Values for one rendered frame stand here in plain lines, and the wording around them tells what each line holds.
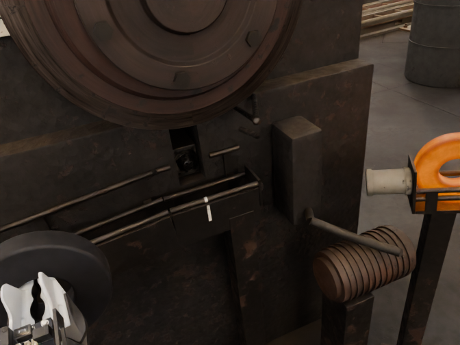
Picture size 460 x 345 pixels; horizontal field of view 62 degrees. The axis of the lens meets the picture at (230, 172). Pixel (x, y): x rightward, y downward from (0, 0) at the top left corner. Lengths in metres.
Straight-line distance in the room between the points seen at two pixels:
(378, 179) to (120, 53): 0.59
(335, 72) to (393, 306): 0.91
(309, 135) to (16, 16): 0.55
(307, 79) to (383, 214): 1.12
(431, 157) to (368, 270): 0.27
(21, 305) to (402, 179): 0.72
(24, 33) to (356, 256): 0.76
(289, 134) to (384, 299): 0.89
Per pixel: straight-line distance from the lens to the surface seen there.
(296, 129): 0.83
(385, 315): 1.50
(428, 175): 0.90
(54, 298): 0.48
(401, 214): 1.92
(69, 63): 0.62
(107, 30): 0.53
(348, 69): 0.96
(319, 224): 0.88
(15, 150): 0.80
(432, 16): 3.27
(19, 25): 0.63
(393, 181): 0.88
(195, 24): 0.56
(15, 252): 0.48
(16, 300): 0.49
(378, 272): 0.94
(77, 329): 0.46
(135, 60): 0.55
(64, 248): 0.48
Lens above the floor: 1.17
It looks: 32 degrees down
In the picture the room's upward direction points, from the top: 7 degrees counter-clockwise
